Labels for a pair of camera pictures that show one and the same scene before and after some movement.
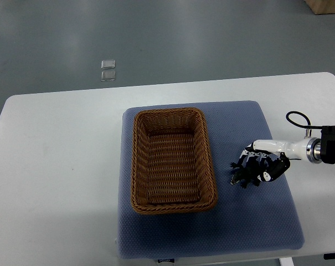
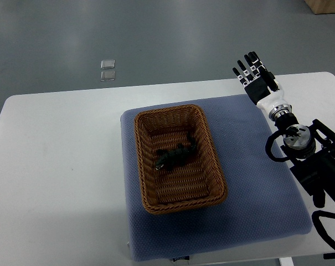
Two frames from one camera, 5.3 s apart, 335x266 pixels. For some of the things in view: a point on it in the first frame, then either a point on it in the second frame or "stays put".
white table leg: [286, 261] stays put
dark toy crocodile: [249, 174] to [176, 157]
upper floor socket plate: [106, 64] stays put
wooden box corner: [326, 6] stays put
